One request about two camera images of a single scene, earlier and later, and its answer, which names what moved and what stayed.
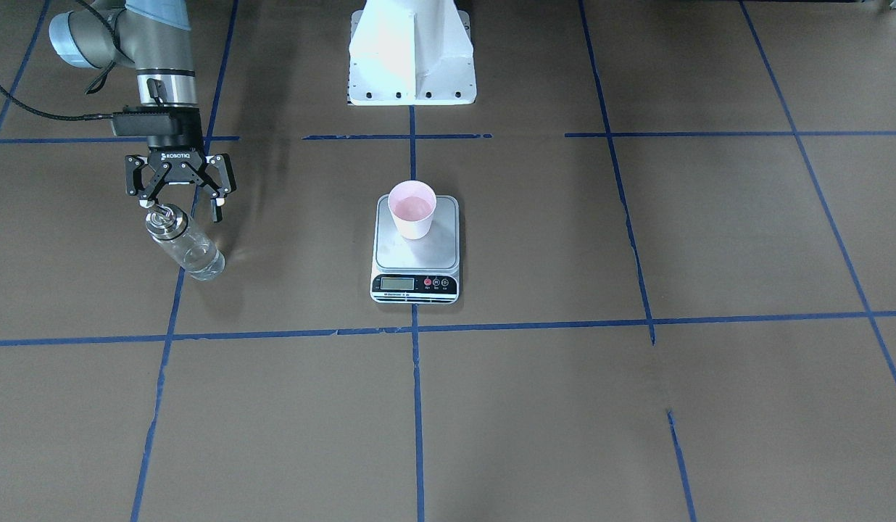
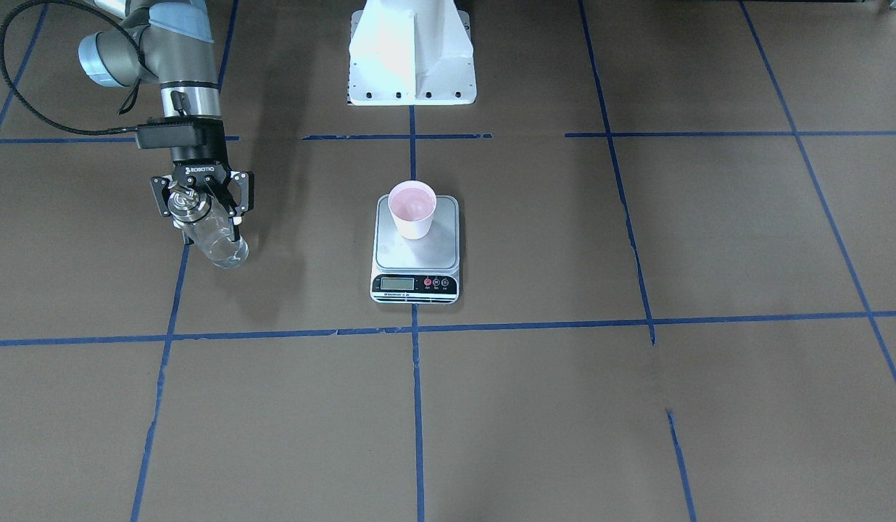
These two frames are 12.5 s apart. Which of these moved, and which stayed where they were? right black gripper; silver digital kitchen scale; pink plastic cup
Moved: right black gripper
Stayed: pink plastic cup; silver digital kitchen scale
